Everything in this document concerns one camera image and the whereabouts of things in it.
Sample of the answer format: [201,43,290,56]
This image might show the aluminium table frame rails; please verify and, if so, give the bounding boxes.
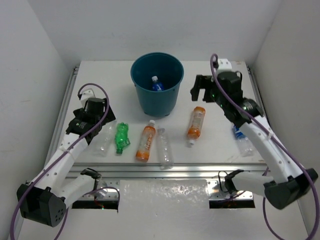
[51,60,266,199]

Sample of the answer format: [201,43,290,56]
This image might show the crushed green plastic bottle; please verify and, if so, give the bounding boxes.
[114,122,131,155]

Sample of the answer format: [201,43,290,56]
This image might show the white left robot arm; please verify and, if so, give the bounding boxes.
[16,97,109,227]

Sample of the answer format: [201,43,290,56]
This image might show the clear bottle far left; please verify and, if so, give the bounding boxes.
[94,120,117,157]

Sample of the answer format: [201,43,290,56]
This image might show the clear bottle white cap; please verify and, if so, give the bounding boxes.
[156,126,174,170]

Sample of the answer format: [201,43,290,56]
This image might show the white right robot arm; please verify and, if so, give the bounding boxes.
[190,71,318,210]

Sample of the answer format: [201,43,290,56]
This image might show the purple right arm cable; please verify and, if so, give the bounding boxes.
[209,53,320,240]

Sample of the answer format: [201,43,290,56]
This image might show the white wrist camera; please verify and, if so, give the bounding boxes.
[215,58,233,75]
[78,88,96,108]

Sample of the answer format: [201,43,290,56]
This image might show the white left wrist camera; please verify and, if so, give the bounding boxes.
[78,88,96,108]

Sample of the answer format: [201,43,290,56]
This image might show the orange bottle in row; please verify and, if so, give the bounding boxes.
[135,120,156,162]

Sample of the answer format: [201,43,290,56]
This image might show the orange bottle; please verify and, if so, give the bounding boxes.
[186,106,206,147]
[135,120,156,162]

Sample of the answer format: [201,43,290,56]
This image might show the blue label bottle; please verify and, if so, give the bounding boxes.
[232,125,255,157]
[151,76,164,92]

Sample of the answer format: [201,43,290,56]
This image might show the teal plastic bin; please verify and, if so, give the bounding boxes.
[130,52,184,118]

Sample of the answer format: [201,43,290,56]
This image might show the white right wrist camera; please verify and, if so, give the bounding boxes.
[215,58,233,75]

